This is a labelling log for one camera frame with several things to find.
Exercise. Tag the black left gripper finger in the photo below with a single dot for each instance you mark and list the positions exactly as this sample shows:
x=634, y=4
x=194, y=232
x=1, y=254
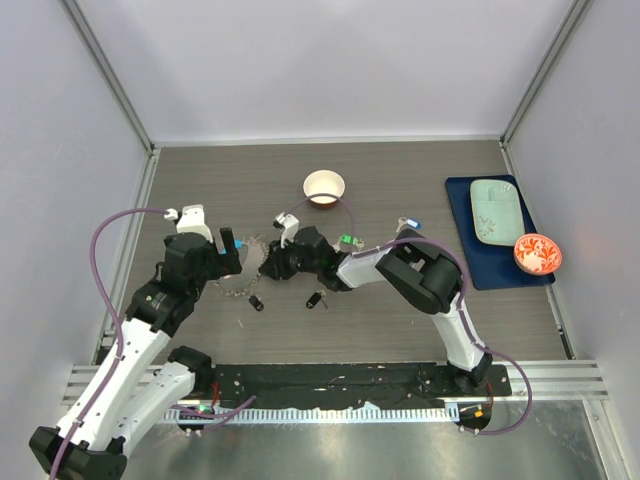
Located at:
x=228, y=240
x=231, y=264

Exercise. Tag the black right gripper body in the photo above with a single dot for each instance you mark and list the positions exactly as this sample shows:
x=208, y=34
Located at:
x=289, y=261

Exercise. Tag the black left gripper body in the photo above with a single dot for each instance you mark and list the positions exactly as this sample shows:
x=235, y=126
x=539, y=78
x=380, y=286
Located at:
x=215, y=263

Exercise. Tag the black tag key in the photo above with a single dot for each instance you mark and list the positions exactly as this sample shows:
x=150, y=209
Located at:
x=256, y=303
x=318, y=297

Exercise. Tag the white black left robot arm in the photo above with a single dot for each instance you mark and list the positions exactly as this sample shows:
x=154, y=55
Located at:
x=100, y=432

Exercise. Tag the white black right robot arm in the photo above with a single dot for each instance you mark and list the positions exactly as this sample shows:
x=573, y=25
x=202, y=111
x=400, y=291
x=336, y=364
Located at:
x=423, y=273

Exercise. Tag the green tag key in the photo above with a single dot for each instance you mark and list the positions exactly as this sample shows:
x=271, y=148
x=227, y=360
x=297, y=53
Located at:
x=348, y=243

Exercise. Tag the black tag key on organizer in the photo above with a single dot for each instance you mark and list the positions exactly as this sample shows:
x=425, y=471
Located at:
x=256, y=303

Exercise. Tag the red bowl white inside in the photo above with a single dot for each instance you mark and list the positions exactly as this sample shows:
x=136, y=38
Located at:
x=323, y=188

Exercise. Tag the blue tag key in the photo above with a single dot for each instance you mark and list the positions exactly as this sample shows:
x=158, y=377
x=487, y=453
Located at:
x=407, y=222

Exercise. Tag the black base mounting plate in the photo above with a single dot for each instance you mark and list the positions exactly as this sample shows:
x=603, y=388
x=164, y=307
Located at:
x=340, y=386

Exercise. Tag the pale green rectangular plate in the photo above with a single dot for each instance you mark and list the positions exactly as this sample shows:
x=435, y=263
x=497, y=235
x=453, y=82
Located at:
x=496, y=211

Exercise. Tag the orange white patterned bowl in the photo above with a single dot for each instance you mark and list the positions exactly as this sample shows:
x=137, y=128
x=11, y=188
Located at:
x=537, y=254

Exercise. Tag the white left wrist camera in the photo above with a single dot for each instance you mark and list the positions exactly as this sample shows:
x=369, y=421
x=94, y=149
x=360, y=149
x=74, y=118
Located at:
x=192, y=220

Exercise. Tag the perforated cable duct strip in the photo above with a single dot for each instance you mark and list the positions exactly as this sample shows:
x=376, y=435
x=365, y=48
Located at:
x=368, y=413

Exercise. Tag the aluminium frame rail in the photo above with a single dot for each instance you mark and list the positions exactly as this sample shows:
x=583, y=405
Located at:
x=101, y=62

